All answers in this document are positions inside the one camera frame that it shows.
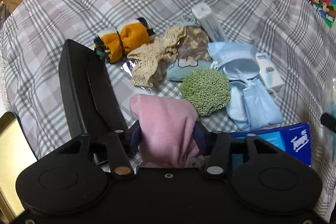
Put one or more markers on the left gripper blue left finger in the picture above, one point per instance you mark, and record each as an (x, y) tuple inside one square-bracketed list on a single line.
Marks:
[(133, 138)]

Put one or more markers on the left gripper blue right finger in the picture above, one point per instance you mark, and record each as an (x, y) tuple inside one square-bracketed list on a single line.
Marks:
[(201, 137)]

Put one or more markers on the pink drawstring cloth pouch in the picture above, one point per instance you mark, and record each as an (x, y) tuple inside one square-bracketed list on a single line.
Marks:
[(167, 130)]

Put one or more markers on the green crochet round scrubber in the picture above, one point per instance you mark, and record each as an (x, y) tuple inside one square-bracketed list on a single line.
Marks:
[(207, 90)]

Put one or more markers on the light blue face mask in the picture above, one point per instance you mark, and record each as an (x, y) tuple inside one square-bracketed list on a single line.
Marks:
[(236, 60), (251, 107)]

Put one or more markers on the beige crochet lace cloth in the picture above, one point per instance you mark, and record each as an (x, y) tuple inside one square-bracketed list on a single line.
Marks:
[(149, 56)]

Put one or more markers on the sachet pouch with blue sock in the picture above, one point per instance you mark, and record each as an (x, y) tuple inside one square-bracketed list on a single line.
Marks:
[(192, 50)]

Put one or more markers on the blue Tempo tissue box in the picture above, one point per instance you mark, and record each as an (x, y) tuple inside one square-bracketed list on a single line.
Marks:
[(293, 139)]

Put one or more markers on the gold metal tin tray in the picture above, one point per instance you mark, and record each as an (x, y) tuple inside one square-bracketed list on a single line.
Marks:
[(16, 155)]

